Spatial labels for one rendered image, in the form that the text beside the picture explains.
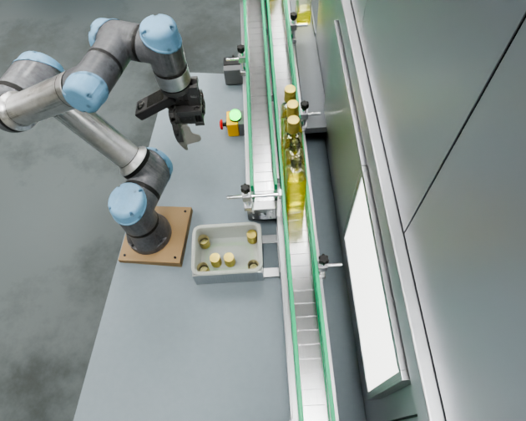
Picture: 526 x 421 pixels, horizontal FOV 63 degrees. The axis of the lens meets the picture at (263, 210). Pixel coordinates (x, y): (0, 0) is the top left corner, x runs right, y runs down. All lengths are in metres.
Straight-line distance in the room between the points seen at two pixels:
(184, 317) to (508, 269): 1.09
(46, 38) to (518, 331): 3.57
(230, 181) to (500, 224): 1.22
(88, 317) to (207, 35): 2.07
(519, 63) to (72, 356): 2.18
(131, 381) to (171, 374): 0.12
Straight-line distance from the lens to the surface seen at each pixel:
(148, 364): 1.42
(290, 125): 1.22
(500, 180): 0.49
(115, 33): 0.98
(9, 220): 2.82
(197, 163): 1.67
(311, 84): 1.71
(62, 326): 2.41
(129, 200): 1.34
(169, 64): 0.96
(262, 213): 1.40
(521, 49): 0.47
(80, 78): 0.91
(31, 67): 1.30
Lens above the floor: 2.09
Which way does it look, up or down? 61 degrees down
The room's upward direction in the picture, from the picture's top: 5 degrees counter-clockwise
